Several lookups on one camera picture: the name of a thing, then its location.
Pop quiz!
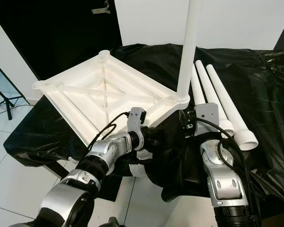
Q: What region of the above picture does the black shiny table cover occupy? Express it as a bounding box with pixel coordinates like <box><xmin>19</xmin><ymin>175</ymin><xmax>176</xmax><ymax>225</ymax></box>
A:
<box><xmin>4</xmin><ymin>43</ymin><xmax>284</xmax><ymax>201</ymax></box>

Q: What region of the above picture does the black tripod stand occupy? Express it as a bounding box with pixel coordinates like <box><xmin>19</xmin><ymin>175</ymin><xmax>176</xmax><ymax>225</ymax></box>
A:
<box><xmin>0</xmin><ymin>71</ymin><xmax>29</xmax><ymax>119</ymax></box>

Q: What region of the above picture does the black work table leg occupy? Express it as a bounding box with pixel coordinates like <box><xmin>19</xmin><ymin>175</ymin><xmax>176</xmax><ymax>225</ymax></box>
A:
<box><xmin>45</xmin><ymin>163</ymin><xmax>71</xmax><ymax>187</ymax></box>

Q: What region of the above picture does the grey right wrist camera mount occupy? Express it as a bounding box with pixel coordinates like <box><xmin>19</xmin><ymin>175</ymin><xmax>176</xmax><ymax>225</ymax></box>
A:
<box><xmin>194</xmin><ymin>103</ymin><xmax>221</xmax><ymax>138</ymax></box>

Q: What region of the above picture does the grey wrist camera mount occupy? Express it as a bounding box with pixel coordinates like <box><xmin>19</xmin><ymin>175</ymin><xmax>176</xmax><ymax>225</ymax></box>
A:
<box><xmin>127</xmin><ymin>107</ymin><xmax>146</xmax><ymax>147</ymax></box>
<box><xmin>194</xmin><ymin>103</ymin><xmax>221</xmax><ymax>138</ymax></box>

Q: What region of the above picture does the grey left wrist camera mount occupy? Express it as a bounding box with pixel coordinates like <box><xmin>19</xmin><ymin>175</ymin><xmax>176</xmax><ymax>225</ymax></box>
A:
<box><xmin>127</xmin><ymin>107</ymin><xmax>146</xmax><ymax>147</ymax></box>

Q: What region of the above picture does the white work table frame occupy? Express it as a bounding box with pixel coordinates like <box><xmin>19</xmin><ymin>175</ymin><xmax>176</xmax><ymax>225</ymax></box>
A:
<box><xmin>69</xmin><ymin>151</ymin><xmax>156</xmax><ymax>179</ymax></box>

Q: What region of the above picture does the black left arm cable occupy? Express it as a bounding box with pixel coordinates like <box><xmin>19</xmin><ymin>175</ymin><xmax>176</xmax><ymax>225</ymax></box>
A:
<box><xmin>95</xmin><ymin>111</ymin><xmax>133</xmax><ymax>154</ymax></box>

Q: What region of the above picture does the silver door handle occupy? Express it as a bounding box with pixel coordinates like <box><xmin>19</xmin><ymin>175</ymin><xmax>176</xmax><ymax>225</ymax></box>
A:
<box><xmin>91</xmin><ymin>1</ymin><xmax>111</xmax><ymax>15</ymax></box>

